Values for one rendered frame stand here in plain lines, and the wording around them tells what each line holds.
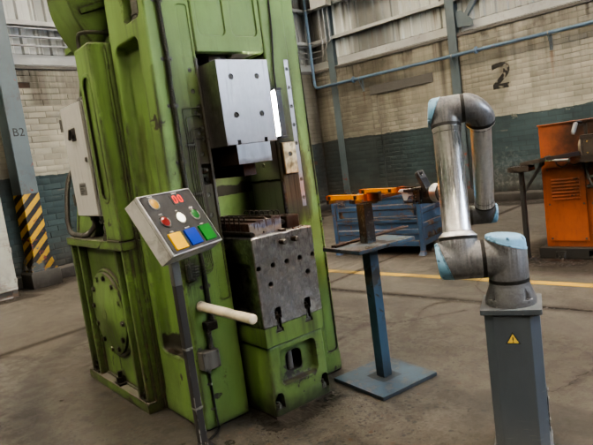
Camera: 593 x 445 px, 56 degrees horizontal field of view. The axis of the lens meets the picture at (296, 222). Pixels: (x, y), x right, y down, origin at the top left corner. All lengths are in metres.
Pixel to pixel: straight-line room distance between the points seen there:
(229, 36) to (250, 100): 0.37
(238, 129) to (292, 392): 1.34
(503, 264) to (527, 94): 7.93
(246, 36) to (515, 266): 1.73
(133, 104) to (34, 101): 5.72
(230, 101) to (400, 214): 3.96
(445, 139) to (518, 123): 7.82
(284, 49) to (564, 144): 3.24
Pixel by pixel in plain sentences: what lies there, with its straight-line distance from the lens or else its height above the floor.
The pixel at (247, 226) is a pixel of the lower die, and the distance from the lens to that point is 2.72.
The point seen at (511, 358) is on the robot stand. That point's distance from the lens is 2.34.
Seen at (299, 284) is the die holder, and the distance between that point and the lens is 2.85.
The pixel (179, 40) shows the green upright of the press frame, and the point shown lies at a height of 1.88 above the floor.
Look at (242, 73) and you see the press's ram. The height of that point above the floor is 1.70.
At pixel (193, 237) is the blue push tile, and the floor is 1.00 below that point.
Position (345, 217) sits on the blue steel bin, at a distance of 6.75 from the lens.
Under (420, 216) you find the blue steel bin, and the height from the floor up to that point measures 0.43.
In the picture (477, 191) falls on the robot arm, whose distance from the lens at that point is 2.61.
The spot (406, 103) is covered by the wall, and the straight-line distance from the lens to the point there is 11.08.
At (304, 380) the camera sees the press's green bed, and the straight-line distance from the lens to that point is 2.98.
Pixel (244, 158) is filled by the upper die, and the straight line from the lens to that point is 2.72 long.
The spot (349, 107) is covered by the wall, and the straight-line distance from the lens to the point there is 11.82.
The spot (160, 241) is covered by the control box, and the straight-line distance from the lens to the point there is 2.22.
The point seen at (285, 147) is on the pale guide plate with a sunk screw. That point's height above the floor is 1.32.
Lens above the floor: 1.28
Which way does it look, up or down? 7 degrees down
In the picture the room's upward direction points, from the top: 8 degrees counter-clockwise
